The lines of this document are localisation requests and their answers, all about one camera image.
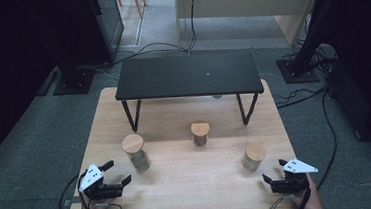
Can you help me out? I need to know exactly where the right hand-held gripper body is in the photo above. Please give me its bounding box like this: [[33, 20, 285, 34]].
[[268, 156, 321, 197]]

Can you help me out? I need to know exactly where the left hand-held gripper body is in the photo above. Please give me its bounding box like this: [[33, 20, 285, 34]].
[[76, 161, 126, 203]]

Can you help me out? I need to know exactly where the small jar with reddish contents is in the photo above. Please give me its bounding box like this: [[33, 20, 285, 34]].
[[189, 120, 212, 148]]

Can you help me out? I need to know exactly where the person's right hand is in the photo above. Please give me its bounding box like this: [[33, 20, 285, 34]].
[[290, 172, 324, 209]]

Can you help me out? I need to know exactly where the small jar with pale contents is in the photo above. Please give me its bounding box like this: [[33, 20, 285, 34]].
[[239, 140, 269, 173]]

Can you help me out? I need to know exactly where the tall jar with wooden lid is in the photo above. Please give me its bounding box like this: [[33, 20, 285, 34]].
[[121, 131, 153, 176]]

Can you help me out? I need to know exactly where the black stand with square base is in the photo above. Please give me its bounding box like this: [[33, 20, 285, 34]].
[[48, 41, 98, 97]]

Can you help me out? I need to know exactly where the black case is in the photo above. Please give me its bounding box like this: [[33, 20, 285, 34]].
[[324, 59, 371, 146]]

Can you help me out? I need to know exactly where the black slanted stand with base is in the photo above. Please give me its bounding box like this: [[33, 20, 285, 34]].
[[271, 0, 360, 86]]

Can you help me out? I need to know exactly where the black metal shelf riser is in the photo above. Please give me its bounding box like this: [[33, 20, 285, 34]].
[[112, 46, 268, 136]]

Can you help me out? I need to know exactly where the dark glass-front cabinet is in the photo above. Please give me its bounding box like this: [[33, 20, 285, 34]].
[[86, 0, 128, 65]]

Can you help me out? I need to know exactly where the orange stool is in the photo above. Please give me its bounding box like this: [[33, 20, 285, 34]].
[[114, 0, 150, 23]]

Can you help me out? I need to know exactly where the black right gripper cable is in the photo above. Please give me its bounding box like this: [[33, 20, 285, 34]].
[[261, 188, 314, 209]]

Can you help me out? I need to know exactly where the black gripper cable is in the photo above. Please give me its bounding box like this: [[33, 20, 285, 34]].
[[261, 188, 314, 209], [55, 168, 124, 209]]

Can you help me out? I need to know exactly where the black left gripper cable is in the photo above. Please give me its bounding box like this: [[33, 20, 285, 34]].
[[55, 168, 124, 209]]

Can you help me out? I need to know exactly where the black floor cable with loop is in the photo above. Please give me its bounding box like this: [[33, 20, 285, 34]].
[[274, 85, 343, 193]]

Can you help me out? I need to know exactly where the bundle of black cables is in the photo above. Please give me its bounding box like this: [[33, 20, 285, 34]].
[[280, 34, 339, 75]]

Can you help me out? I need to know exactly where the long black floor cable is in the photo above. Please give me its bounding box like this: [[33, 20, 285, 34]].
[[74, 0, 203, 75]]

